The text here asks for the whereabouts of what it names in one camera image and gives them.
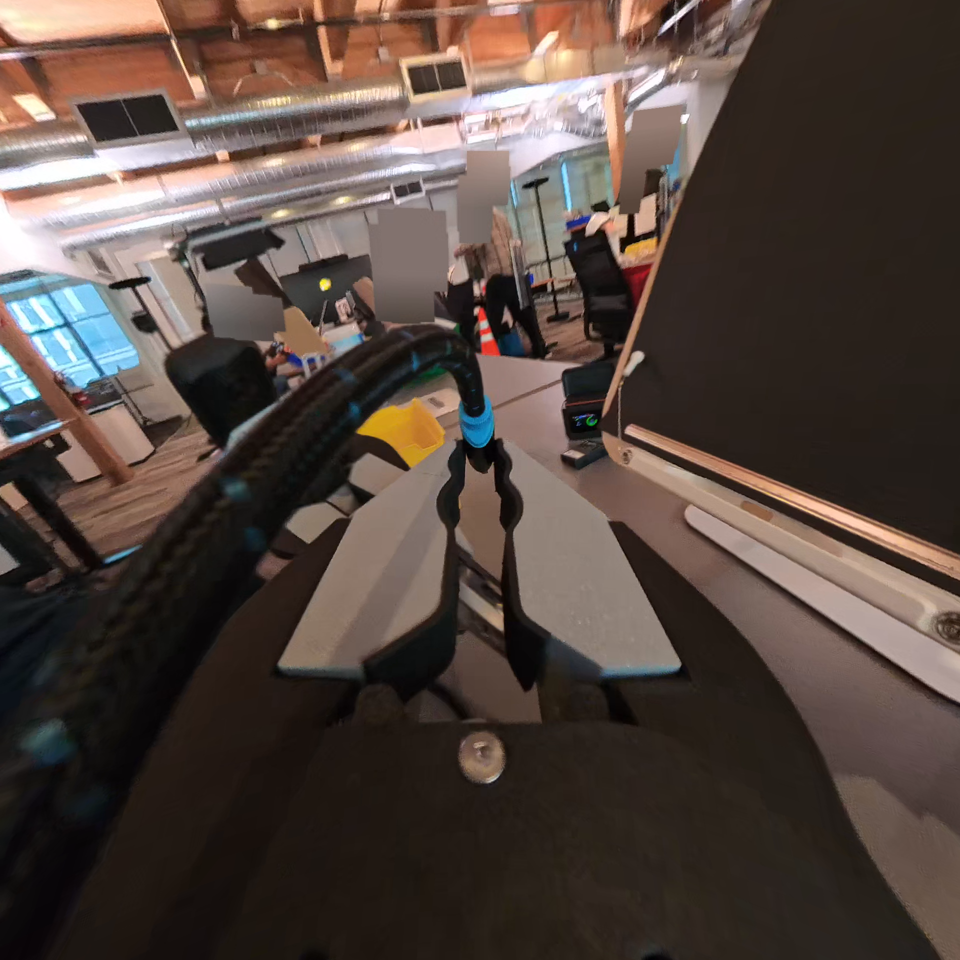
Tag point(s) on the black padded chair back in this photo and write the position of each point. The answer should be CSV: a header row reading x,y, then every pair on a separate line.
x,y
221,390

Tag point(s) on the black tv screen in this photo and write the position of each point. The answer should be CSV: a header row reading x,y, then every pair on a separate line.
x,y
330,292

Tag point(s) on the black office chair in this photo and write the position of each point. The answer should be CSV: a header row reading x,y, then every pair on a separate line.
x,y
600,285

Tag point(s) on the glass window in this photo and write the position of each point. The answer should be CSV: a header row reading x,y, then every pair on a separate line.
x,y
67,337

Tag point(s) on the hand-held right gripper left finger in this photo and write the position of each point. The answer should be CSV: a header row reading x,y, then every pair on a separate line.
x,y
382,585

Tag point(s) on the orange traffic cone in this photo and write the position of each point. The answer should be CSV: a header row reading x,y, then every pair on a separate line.
x,y
487,337

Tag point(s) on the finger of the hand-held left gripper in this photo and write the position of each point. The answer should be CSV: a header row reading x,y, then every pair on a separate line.
x,y
379,476
315,525

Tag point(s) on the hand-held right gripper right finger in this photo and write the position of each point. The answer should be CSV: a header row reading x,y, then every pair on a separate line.
x,y
585,585

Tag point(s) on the yellow plastic bin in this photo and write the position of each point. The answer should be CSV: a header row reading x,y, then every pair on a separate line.
x,y
409,435

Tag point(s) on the black board on white stand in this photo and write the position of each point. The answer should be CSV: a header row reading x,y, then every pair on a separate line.
x,y
787,300

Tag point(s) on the wooden post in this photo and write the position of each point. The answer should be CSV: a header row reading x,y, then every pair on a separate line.
x,y
67,397

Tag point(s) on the black charging case with display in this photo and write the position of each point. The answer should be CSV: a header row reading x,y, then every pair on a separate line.
x,y
585,409

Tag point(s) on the silver ventilation duct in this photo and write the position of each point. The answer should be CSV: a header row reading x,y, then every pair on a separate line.
x,y
315,112
262,187

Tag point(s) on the ceiling vent grille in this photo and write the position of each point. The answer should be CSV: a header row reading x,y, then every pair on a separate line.
x,y
435,76
127,120

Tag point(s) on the black light stand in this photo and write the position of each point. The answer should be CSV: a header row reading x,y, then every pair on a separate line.
x,y
546,247

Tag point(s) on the white cabinet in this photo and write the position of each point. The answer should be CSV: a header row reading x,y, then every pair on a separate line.
x,y
112,442

